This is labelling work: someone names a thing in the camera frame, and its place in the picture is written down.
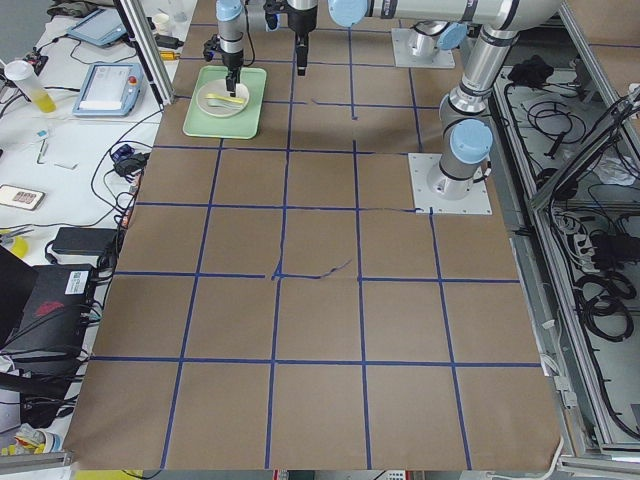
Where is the yellow liquid bottle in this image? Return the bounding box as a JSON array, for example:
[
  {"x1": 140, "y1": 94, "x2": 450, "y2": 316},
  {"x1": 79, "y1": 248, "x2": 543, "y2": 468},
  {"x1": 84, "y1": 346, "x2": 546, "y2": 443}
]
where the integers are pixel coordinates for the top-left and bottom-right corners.
[{"x1": 4, "y1": 60, "x2": 56, "y2": 113}]

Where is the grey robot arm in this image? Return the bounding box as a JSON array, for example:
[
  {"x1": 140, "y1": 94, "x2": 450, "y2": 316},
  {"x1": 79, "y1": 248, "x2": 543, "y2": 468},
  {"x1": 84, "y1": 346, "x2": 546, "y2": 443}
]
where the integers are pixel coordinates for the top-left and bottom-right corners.
[
  {"x1": 216, "y1": 1, "x2": 264, "y2": 97},
  {"x1": 328, "y1": 0, "x2": 560, "y2": 201}
]

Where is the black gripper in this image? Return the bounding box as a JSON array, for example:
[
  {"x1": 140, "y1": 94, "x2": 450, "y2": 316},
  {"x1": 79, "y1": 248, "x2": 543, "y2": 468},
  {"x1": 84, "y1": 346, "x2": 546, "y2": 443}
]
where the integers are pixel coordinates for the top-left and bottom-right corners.
[
  {"x1": 286, "y1": 0, "x2": 318, "y2": 76},
  {"x1": 222, "y1": 50, "x2": 243, "y2": 97}
]

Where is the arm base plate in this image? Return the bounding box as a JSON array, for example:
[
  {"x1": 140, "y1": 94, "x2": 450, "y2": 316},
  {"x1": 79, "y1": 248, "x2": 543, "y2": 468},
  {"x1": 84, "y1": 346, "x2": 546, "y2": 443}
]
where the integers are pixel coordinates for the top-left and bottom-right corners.
[
  {"x1": 391, "y1": 27, "x2": 455, "y2": 69},
  {"x1": 408, "y1": 153, "x2": 492, "y2": 215}
]

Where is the yellow plastic fork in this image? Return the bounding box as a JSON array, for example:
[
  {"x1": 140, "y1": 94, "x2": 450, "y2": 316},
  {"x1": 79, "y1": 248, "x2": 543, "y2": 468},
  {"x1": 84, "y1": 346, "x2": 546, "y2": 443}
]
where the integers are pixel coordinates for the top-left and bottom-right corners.
[{"x1": 205, "y1": 93, "x2": 246, "y2": 105}]

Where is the white round plate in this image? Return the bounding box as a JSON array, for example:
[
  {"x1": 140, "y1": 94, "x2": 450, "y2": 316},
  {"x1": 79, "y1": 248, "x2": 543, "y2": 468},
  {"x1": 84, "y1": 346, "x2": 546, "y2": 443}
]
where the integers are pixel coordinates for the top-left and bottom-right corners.
[{"x1": 196, "y1": 79, "x2": 250, "y2": 118}]

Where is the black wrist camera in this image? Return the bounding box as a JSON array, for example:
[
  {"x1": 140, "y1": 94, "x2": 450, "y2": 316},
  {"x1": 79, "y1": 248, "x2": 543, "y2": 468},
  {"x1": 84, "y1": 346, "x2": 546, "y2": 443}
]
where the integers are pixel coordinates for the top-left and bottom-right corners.
[{"x1": 202, "y1": 35, "x2": 220, "y2": 62}]

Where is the aluminium frame post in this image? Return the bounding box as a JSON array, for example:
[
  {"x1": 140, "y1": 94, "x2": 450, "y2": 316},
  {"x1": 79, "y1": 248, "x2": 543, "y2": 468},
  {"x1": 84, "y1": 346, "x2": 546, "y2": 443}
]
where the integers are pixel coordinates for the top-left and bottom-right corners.
[{"x1": 114, "y1": 0, "x2": 175, "y2": 106}]

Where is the smartphone on desk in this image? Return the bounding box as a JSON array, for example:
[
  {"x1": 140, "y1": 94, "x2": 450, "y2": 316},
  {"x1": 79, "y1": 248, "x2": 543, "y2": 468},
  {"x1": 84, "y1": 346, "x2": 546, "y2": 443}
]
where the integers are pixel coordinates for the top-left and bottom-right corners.
[{"x1": 0, "y1": 184, "x2": 45, "y2": 211}]

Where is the light green tray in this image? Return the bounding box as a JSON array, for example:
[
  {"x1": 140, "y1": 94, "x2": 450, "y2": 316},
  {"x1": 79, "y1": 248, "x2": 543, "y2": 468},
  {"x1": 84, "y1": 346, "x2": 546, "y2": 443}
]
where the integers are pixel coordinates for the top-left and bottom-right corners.
[{"x1": 183, "y1": 66, "x2": 267, "y2": 139}]

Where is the blue teach pendant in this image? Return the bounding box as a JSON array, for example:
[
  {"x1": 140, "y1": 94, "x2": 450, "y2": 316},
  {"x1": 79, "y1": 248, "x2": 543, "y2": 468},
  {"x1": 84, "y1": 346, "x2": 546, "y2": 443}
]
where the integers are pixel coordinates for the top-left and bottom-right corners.
[
  {"x1": 72, "y1": 63, "x2": 144, "y2": 117},
  {"x1": 67, "y1": 8, "x2": 126, "y2": 47}
]

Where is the white paper cup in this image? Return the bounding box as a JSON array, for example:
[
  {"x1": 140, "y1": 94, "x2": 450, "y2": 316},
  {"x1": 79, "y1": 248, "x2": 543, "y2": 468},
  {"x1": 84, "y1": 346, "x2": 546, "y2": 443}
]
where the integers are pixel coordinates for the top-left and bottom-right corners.
[{"x1": 151, "y1": 12, "x2": 172, "y2": 36}]

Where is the black power brick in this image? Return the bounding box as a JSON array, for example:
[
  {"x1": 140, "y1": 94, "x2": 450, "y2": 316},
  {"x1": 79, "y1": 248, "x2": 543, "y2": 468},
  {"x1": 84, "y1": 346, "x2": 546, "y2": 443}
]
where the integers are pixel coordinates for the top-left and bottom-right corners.
[{"x1": 45, "y1": 227, "x2": 117, "y2": 264}]

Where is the black laptop computer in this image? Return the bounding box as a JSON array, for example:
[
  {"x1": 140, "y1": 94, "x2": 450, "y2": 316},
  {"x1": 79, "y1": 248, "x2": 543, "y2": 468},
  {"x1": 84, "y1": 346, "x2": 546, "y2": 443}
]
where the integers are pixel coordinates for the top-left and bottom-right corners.
[{"x1": 1, "y1": 248, "x2": 96, "y2": 399}]

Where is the pale green spoon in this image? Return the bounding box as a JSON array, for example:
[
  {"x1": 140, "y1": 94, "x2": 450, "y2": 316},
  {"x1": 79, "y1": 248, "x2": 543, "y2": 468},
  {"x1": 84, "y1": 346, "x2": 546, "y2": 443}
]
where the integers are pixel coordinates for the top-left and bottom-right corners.
[{"x1": 207, "y1": 99, "x2": 244, "y2": 109}]

